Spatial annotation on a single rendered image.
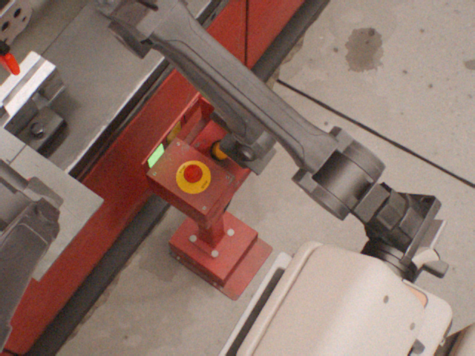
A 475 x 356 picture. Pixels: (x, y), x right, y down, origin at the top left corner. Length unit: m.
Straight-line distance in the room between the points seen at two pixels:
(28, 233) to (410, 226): 0.54
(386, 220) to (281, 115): 0.22
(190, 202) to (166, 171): 0.08
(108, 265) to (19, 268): 1.36
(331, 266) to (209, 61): 0.32
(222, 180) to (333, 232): 0.85
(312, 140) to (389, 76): 1.54
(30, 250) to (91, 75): 0.66
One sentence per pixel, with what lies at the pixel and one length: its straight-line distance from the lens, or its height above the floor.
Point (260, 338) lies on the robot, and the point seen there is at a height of 1.31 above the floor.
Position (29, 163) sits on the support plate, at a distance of 1.48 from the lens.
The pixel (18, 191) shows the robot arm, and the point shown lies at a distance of 1.20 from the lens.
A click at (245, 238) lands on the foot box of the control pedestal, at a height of 0.12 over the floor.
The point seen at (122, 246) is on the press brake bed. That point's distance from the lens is 2.40.
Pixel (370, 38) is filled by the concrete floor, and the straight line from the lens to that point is 2.71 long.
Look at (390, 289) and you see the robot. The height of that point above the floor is 1.37.
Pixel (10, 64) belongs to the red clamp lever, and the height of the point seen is 1.20.
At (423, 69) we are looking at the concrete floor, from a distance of 2.69.
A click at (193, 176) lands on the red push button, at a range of 1.63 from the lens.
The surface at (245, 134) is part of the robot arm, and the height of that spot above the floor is 1.08.
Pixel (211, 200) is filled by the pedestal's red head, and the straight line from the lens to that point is 1.65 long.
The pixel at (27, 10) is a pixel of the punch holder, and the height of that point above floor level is 1.21.
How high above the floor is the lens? 2.35
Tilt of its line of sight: 72 degrees down
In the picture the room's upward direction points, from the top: straight up
